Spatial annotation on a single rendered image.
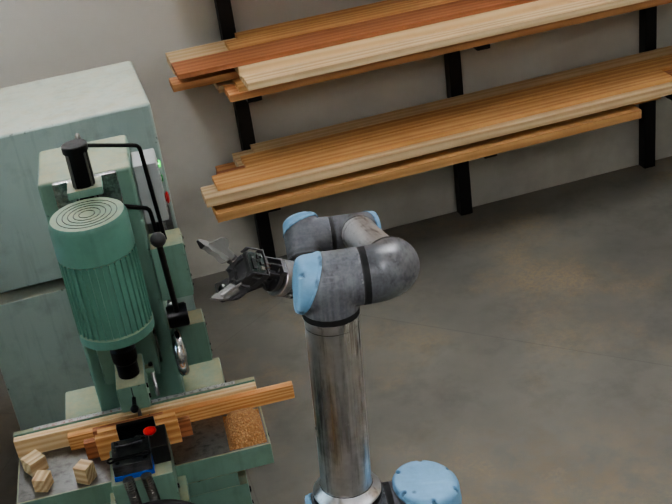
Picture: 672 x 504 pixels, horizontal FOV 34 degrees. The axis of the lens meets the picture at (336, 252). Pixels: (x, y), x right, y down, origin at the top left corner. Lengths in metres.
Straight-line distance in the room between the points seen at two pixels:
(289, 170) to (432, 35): 0.81
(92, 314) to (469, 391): 2.06
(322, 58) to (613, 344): 1.61
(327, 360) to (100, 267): 0.57
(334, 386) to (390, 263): 0.28
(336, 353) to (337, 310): 0.10
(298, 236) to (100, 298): 0.51
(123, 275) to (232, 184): 2.16
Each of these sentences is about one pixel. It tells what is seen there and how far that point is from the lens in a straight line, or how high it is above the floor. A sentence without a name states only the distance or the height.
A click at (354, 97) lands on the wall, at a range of 5.13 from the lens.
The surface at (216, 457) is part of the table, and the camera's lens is 2.68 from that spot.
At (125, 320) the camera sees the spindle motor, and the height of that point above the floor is 1.26.
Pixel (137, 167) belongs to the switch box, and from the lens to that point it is 2.77.
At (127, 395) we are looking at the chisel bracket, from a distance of 2.69.
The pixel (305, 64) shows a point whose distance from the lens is 4.48.
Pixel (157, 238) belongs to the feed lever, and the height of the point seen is 1.45.
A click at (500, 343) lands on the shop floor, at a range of 4.52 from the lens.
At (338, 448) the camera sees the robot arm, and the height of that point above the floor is 1.08.
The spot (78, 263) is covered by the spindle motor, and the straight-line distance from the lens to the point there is 2.48.
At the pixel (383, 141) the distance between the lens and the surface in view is 4.81.
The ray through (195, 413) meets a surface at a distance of 2.79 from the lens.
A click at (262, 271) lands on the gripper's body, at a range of 2.54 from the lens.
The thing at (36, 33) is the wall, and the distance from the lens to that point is 4.79.
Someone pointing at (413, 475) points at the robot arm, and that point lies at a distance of 2.51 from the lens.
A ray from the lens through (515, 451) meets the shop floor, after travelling 3.98.
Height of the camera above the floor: 2.54
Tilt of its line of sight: 29 degrees down
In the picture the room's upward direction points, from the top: 8 degrees counter-clockwise
